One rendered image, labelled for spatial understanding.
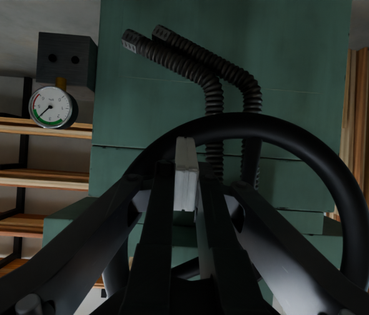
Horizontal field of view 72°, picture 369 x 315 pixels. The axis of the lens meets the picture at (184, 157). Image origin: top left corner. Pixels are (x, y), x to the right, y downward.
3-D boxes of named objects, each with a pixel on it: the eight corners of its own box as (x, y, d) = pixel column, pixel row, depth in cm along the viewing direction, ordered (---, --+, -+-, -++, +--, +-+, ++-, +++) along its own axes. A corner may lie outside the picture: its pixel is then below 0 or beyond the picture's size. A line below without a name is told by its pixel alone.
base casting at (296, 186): (341, 163, 45) (337, 214, 45) (248, 157, 102) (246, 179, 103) (87, 144, 43) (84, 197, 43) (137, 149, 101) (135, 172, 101)
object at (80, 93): (89, 34, 39) (86, 86, 39) (110, 62, 52) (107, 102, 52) (34, 29, 39) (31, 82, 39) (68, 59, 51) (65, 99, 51)
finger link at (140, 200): (172, 216, 14) (119, 213, 14) (174, 178, 19) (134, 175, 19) (173, 193, 14) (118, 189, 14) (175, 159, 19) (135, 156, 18)
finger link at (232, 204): (199, 194, 14) (253, 198, 14) (195, 160, 19) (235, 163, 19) (196, 217, 14) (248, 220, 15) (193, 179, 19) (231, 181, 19)
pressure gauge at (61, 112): (73, 74, 37) (70, 130, 37) (83, 81, 40) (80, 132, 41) (29, 70, 36) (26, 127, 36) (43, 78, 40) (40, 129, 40)
